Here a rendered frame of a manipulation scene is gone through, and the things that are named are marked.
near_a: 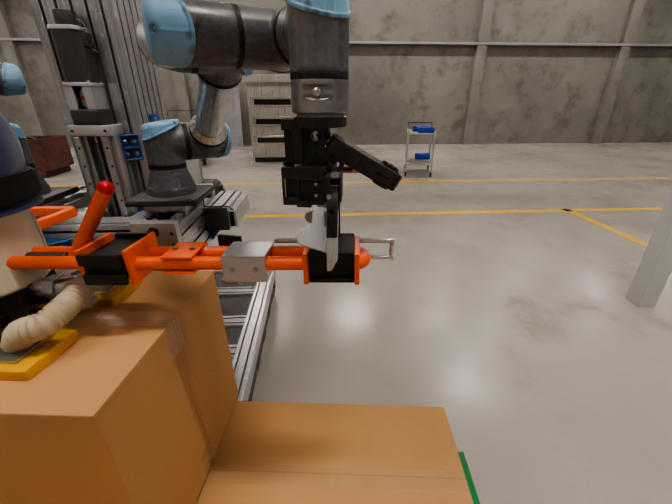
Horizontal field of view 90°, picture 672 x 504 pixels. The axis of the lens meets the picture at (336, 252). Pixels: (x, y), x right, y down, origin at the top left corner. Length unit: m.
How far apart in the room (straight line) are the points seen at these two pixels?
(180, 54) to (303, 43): 0.15
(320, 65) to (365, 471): 0.83
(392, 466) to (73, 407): 0.66
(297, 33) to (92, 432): 0.56
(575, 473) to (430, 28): 11.15
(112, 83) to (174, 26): 0.98
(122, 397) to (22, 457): 0.16
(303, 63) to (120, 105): 1.07
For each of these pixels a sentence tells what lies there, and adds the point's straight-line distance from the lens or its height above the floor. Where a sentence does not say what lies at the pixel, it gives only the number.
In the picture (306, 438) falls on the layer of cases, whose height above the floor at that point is 0.54.
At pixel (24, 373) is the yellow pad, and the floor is 0.98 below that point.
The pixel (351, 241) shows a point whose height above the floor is 1.13.
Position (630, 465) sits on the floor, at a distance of 1.98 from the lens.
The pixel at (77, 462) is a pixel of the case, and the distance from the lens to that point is 0.66.
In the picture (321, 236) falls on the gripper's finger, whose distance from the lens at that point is 0.47.
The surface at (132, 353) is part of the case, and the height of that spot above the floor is 0.97.
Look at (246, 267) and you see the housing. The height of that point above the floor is 1.10.
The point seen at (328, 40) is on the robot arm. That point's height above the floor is 1.39.
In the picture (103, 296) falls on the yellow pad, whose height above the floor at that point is 0.98.
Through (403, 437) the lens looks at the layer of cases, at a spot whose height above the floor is 0.54.
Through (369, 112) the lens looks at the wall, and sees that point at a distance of 11.34.
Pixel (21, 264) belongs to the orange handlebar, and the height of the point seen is 1.09.
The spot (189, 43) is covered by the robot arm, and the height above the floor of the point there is 1.39.
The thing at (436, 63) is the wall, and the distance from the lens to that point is 11.82.
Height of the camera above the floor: 1.33
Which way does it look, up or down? 24 degrees down
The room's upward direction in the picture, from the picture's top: straight up
